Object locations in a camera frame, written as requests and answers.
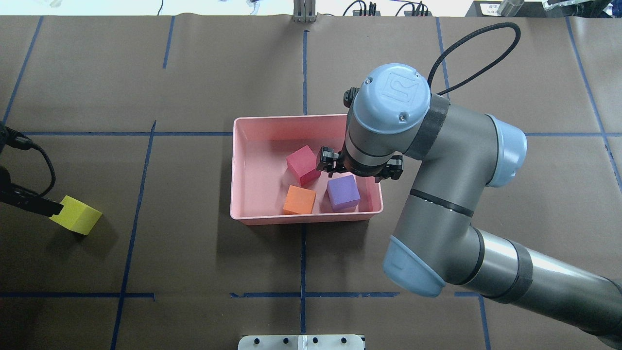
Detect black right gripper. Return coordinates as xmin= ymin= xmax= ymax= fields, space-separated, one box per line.
xmin=316 ymin=87 xmax=404 ymax=183

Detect purple foam cube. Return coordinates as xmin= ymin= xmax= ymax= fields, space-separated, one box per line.
xmin=327 ymin=175 xmax=361 ymax=212

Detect red foam cube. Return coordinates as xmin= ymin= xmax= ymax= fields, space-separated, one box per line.
xmin=286 ymin=145 xmax=321 ymax=187

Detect yellow-green foam cube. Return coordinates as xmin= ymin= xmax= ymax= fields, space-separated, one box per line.
xmin=50 ymin=195 xmax=103 ymax=236

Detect orange foam cube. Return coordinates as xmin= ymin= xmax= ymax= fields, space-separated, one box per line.
xmin=283 ymin=185 xmax=317 ymax=215

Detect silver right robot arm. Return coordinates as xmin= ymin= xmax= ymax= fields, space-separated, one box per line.
xmin=317 ymin=63 xmax=622 ymax=350

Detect pink plastic bin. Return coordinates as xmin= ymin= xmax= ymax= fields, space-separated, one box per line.
xmin=230 ymin=114 xmax=384 ymax=226

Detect orange black connector board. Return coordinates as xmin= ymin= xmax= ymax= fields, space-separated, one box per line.
xmin=343 ymin=0 xmax=380 ymax=17

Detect black box on desk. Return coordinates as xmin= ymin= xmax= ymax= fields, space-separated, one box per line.
xmin=465 ymin=1 xmax=571 ymax=18

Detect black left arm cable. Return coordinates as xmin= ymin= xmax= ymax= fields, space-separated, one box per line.
xmin=0 ymin=125 xmax=57 ymax=197

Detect aluminium frame post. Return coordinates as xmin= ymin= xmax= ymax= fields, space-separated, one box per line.
xmin=293 ymin=0 xmax=317 ymax=23

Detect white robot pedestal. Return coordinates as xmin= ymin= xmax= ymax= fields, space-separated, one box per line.
xmin=237 ymin=334 xmax=366 ymax=350

